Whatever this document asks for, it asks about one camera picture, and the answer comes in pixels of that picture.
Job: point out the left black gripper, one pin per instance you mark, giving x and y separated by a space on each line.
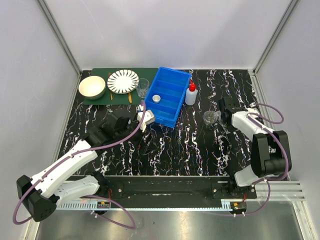
137 125

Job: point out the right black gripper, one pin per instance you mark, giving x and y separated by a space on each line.
234 128

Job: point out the small glass beaker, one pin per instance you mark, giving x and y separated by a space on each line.
210 118

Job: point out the squeeze bottle red cap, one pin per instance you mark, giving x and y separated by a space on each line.
191 94

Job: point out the blue compartment bin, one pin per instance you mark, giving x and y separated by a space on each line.
171 85

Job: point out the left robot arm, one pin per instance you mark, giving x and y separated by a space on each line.
42 193

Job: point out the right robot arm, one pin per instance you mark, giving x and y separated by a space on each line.
270 150

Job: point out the small white crucible cup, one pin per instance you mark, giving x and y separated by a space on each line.
156 98

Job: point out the gold knife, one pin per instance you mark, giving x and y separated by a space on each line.
130 97

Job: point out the clear drinking glass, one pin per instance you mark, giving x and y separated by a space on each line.
142 87

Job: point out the striped white plate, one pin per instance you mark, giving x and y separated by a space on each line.
122 81

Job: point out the white ceramic bowl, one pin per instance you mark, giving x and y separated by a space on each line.
92 87

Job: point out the gold fork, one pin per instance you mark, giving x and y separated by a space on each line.
111 94

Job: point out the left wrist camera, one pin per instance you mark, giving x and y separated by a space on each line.
149 118

